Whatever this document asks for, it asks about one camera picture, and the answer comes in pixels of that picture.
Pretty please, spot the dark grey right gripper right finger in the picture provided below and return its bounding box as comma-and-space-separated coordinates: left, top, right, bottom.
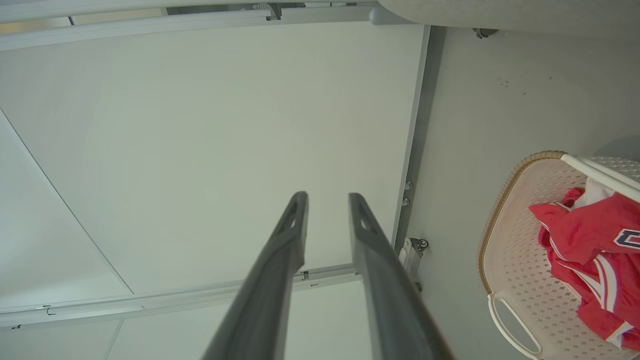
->
348, 192, 455, 360

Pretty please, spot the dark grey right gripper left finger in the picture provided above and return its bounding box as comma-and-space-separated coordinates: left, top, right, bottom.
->
201, 191, 309, 360

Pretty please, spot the red garment with white stripes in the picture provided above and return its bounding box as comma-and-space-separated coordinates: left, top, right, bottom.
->
538, 225, 640, 352

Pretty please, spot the red jersey with navy print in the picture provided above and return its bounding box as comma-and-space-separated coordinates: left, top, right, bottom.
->
529, 177, 640, 266

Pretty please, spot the grey fabric sofa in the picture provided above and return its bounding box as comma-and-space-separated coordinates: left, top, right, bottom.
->
377, 0, 640, 38

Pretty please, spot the white perforated laundry basket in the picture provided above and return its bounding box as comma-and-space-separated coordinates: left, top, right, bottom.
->
477, 150, 640, 360

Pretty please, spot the grey partition frame with foot bar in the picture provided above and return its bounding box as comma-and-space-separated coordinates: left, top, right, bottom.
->
0, 237, 428, 331

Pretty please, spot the grey metal partition frame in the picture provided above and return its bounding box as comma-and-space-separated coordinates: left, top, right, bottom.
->
0, 0, 448, 251

